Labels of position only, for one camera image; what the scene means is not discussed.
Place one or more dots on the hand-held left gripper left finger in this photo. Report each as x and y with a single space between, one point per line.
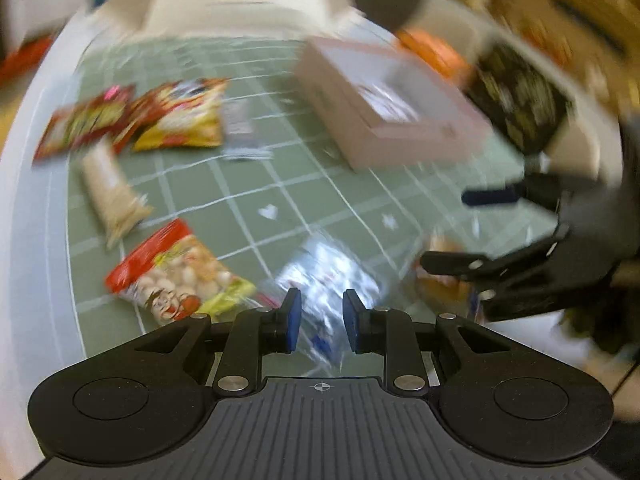
292 321

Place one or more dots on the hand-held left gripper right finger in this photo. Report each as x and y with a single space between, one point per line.
352 323

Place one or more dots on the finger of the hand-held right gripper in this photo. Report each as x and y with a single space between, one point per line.
450 263
492 196

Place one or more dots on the orange clear snack packet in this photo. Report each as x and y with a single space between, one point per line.
440 287

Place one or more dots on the silver foil snack packet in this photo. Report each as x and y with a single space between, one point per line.
325 270

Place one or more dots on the red white nut packet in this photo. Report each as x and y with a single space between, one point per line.
175 270

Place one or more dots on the pink cardboard box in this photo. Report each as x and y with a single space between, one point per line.
380 110

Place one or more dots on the small white snack packet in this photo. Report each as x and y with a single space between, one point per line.
240 122

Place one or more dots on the beige snack packet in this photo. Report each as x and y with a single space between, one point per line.
107 185

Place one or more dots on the yellow panda snack packet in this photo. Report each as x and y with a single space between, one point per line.
180 115

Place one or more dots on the red snack packet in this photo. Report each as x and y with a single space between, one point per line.
85 122

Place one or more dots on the black gold-printed bag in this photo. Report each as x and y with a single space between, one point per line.
520 95

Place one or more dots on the green checked tablecloth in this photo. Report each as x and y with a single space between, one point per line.
300 195

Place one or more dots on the orange tissue pack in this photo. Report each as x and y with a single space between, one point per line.
440 55

